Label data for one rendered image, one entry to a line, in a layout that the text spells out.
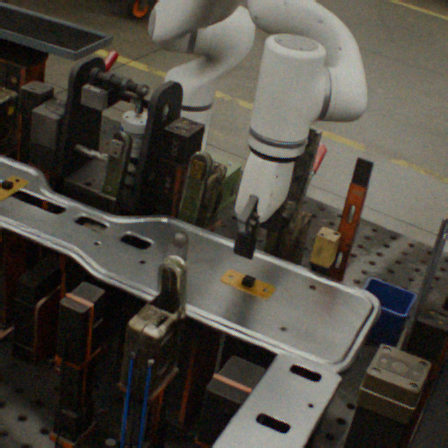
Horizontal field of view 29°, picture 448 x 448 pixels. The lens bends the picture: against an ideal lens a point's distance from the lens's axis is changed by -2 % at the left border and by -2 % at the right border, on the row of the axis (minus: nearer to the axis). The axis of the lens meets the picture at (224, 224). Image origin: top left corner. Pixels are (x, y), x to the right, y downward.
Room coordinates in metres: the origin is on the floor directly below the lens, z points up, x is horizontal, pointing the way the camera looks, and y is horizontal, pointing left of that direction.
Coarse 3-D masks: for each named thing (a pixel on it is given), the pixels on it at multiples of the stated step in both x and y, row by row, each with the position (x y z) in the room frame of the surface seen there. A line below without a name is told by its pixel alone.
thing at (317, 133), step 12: (312, 132) 1.30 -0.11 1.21; (312, 144) 1.28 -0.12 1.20; (300, 156) 1.29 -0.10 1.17; (312, 156) 1.28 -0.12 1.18; (300, 168) 1.29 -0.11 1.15; (312, 168) 1.29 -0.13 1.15; (300, 180) 1.29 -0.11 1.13; (288, 192) 1.29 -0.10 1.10; (300, 192) 1.27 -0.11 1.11; (300, 204) 1.27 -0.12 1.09
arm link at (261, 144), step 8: (248, 136) 1.14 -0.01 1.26; (256, 136) 1.12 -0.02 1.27; (256, 144) 1.12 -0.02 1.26; (264, 144) 1.11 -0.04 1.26; (272, 144) 1.11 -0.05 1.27; (280, 144) 1.10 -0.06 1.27; (288, 144) 1.11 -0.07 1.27; (296, 144) 1.11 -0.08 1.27; (304, 144) 1.13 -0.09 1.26; (264, 152) 1.11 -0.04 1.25; (272, 152) 1.11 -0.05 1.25; (280, 152) 1.11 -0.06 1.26; (288, 152) 1.11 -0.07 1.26; (296, 152) 1.12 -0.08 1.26
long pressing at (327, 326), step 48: (48, 192) 1.31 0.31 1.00; (48, 240) 1.18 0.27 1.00; (96, 240) 1.20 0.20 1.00; (192, 240) 1.25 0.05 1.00; (144, 288) 1.09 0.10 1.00; (192, 288) 1.11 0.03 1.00; (288, 288) 1.16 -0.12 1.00; (336, 288) 1.18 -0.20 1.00; (240, 336) 1.02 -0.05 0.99; (288, 336) 1.03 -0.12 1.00; (336, 336) 1.05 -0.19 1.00
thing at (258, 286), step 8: (232, 272) 1.17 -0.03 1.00; (224, 280) 1.14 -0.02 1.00; (232, 280) 1.15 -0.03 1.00; (240, 280) 1.15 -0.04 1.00; (256, 280) 1.16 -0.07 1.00; (240, 288) 1.13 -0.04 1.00; (248, 288) 1.13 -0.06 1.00; (256, 288) 1.14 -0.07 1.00; (264, 288) 1.14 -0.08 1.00; (272, 288) 1.15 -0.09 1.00; (264, 296) 1.12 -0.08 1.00
